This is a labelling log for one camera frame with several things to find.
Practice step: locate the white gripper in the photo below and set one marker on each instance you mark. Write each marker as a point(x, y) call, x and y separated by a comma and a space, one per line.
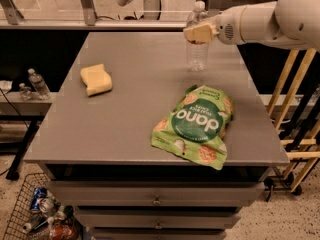
point(226, 31)

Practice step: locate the clear plastic water bottle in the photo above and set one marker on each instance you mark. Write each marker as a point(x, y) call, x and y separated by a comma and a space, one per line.
point(196, 53)

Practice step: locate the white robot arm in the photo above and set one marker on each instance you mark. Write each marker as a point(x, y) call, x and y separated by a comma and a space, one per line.
point(285, 24)

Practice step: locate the yellow sponge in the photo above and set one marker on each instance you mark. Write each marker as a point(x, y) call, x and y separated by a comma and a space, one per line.
point(96, 79)

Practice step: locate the small water bottle on shelf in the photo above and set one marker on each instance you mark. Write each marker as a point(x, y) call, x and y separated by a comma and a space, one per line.
point(39, 84)

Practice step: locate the short clear bottle on shelf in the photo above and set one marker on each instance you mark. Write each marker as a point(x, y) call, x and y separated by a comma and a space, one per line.
point(25, 92)

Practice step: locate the green rice chips bag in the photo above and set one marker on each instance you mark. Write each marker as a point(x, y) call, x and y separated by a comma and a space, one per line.
point(195, 129)

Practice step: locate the grey drawer cabinet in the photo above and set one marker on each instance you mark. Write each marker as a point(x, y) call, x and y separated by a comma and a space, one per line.
point(97, 153)

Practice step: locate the blue soda can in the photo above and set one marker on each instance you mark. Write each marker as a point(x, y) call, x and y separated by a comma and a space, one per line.
point(39, 193)

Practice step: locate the silver can in basket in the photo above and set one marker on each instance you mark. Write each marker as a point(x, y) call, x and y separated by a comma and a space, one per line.
point(47, 205)

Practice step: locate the wire basket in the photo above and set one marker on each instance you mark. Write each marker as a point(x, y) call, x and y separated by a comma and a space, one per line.
point(21, 210)

